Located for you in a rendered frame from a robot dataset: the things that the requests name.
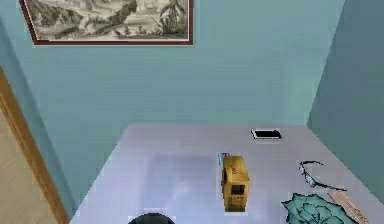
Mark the white table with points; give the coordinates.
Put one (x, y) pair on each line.
(173, 180)

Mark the black phone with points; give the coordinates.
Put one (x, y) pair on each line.
(266, 134)

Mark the yellow box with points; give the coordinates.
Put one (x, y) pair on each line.
(236, 183)

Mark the black round object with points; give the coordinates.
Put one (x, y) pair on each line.
(151, 219)

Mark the framed landscape picture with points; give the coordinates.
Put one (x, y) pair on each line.
(110, 20)

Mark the black eyeglasses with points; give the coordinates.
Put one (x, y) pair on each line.
(311, 178)

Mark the teal leaf-shaped dish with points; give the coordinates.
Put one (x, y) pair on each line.
(313, 210)

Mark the pale wooden stick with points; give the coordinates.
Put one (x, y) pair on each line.
(348, 206)

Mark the pale wooden room door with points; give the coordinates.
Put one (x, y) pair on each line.
(20, 173)

